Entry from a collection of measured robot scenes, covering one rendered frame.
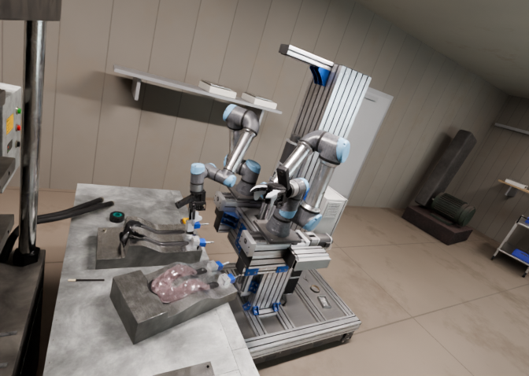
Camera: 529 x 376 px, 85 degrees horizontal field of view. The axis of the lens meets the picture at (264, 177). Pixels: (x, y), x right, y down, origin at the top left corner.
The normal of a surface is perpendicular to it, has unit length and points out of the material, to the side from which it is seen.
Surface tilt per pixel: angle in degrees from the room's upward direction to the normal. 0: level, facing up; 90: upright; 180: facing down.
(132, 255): 90
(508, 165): 90
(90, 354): 0
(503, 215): 90
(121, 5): 90
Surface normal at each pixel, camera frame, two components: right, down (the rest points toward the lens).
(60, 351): 0.29, -0.90
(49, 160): 0.44, 0.43
